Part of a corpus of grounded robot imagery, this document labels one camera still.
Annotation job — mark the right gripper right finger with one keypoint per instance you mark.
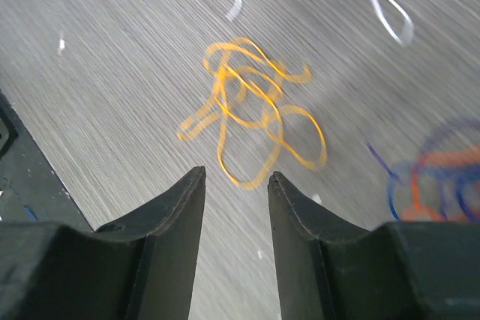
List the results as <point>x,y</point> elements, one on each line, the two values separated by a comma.
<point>329,268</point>

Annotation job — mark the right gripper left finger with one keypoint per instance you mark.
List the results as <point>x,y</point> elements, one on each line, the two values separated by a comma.
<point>140,266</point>

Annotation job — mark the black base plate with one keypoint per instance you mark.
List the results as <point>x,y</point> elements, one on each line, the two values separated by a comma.
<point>30,188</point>

